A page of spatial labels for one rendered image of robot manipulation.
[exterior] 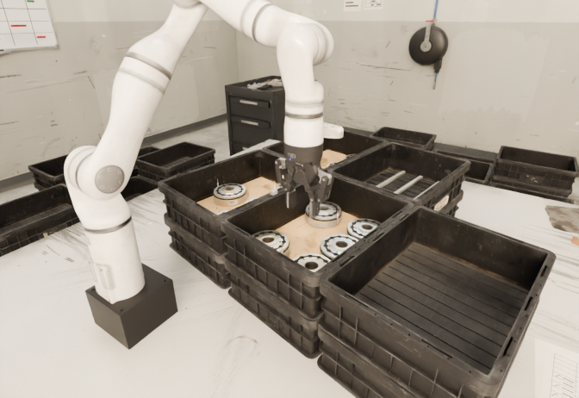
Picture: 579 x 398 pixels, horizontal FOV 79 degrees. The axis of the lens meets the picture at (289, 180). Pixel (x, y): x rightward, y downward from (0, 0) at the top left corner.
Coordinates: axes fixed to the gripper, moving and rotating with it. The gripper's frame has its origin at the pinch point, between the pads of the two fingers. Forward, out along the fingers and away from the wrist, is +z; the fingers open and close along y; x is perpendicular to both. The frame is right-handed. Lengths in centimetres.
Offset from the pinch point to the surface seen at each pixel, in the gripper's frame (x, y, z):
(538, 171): 184, 20, 44
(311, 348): -7.6, 9.8, 27.2
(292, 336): -7.7, 4.6, 27.7
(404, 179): 64, -6, 17
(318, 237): 13.9, -6.0, 17.4
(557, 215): 98, 38, 29
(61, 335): -42, -36, 31
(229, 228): -8.6, -14.0, 7.8
